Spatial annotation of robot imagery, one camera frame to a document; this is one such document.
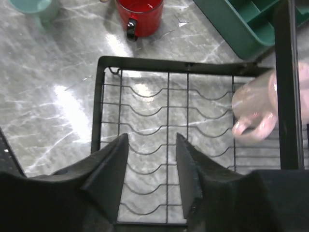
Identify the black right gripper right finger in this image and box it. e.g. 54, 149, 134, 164
176, 134, 309, 232

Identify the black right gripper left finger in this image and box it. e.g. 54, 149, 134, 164
0, 133, 128, 232

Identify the pink speckled mug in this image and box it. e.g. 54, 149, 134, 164
231, 60, 309, 146

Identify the teal cup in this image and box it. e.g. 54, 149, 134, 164
9, 0, 60, 32

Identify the red mug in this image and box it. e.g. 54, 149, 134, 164
115, 0, 164, 42

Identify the green compartment tray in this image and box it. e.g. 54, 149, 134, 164
193, 0, 309, 59

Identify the black table front rail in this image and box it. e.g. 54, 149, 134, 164
0, 130, 26, 176

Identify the black wire dish rack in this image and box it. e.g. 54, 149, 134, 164
90, 0, 309, 227

